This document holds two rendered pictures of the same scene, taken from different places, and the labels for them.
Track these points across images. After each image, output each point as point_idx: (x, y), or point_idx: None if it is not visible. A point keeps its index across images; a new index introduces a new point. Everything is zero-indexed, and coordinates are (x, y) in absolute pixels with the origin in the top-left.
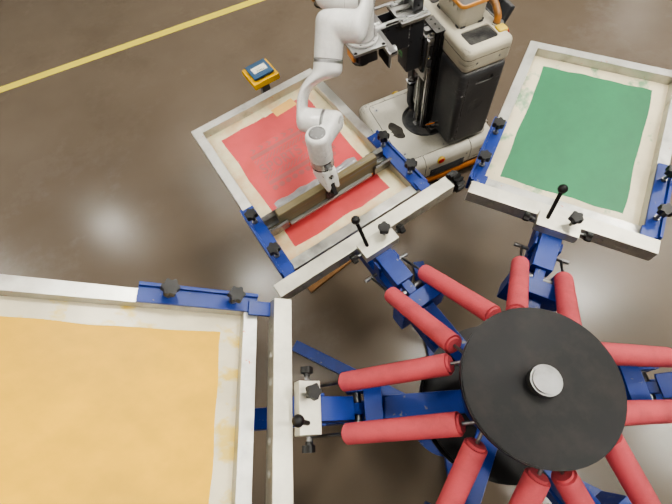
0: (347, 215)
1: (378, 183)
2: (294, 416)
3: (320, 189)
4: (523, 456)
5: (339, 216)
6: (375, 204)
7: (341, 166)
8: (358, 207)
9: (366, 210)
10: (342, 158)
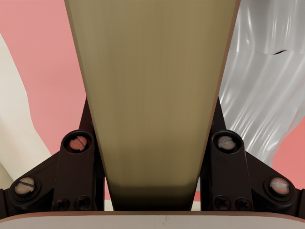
0: (3, 61)
1: (106, 191)
2: None
3: (110, 155)
4: None
5: (10, 24)
6: (24, 157)
7: (260, 159)
8: (34, 116)
9: (6, 129)
10: (285, 171)
